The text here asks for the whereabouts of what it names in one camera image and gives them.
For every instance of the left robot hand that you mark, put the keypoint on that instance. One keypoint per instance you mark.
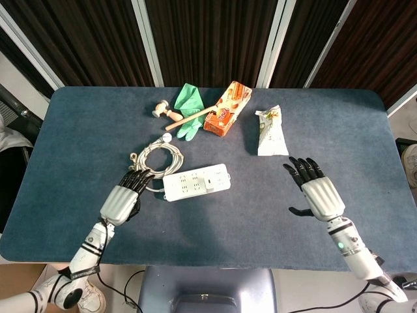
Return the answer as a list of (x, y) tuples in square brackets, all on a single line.
[(117, 202)]

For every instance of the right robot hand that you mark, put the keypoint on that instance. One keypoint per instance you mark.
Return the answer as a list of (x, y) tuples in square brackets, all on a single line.
[(321, 197)]

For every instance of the white power strip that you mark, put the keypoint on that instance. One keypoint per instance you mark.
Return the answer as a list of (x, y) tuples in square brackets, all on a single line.
[(189, 187)]

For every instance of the grey power adapter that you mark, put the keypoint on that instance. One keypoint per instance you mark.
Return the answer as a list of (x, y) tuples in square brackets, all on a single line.
[(209, 183)]

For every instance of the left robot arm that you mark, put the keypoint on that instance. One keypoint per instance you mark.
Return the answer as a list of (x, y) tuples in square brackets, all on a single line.
[(87, 252)]

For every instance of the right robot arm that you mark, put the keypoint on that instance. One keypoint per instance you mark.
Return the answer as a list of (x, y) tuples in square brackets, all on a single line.
[(358, 261)]

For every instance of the white snack bag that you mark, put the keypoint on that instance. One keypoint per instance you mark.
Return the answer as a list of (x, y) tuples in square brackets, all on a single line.
[(271, 137)]

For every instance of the white sneaker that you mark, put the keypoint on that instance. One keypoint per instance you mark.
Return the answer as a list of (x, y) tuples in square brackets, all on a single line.
[(410, 163), (92, 298)]

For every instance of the small wooden mallet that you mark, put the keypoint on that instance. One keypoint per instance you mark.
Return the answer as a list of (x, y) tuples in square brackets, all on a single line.
[(166, 112)]

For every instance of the cardboard box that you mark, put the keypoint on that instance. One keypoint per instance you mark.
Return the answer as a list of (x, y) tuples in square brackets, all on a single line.
[(19, 277)]

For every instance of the blue-grey robot torso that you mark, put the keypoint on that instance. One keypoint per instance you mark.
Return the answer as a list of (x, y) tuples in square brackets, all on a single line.
[(208, 287)]

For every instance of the green rubber glove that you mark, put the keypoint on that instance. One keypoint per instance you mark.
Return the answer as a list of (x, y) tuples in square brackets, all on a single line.
[(187, 98)]

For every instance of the orange snack box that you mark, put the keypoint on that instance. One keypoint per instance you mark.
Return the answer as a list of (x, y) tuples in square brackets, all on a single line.
[(228, 111)]

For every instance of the black chair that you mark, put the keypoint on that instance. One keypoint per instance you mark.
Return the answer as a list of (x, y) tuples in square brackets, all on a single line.
[(19, 117)]

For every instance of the dark folding partition panel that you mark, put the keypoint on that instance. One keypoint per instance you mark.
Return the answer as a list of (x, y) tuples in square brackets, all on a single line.
[(88, 39), (303, 42), (211, 39), (381, 49)]

